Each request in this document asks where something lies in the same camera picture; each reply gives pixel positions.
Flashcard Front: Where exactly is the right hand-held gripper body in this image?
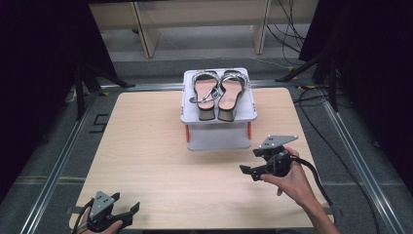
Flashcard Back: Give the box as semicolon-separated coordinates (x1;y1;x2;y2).
252;135;300;178

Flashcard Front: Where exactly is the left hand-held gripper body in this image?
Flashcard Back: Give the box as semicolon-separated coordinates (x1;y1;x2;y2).
85;190;122;233

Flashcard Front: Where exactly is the white two-tier shoe rack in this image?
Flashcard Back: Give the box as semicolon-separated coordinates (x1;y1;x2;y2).
179;67;259;152

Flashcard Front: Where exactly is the black silver heeled sandal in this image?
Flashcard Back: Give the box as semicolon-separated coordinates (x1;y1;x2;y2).
189;70;221;122
215;69;250;123

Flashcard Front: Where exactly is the person's left hand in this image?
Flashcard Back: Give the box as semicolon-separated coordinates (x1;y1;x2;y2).
77;208;125;234

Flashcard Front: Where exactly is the person's right hand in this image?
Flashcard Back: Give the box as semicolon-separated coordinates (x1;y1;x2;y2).
259;146;316;209

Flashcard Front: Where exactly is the black metal stand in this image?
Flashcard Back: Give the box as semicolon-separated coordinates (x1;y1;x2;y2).
274;45;341;113
73;61;136;122

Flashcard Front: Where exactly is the black curtain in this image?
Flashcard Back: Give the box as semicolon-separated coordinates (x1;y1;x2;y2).
0;0;119;203
297;0;413;197

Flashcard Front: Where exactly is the beige wooden desk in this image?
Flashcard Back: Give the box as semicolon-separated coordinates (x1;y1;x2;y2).
89;0;319;59

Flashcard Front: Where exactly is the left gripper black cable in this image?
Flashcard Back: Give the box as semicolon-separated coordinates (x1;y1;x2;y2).
70;198;94;234

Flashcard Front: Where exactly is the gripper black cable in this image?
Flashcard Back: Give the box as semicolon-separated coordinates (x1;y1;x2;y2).
289;155;334;208
70;198;94;234

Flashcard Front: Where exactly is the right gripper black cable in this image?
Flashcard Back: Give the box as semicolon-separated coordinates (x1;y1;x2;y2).
289;155;334;208

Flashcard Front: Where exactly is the aluminium floor rail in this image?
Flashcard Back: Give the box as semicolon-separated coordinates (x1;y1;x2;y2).
99;79;307;93
319;94;407;234
19;91;102;234

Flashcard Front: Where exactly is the black floor cable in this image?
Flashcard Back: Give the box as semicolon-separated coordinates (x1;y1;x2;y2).
292;87;382;234

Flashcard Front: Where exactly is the thin white cable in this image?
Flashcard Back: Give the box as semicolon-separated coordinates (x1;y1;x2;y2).
248;56;294;71

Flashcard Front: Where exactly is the bundle of black cables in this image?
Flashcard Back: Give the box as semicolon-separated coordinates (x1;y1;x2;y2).
265;0;307;56

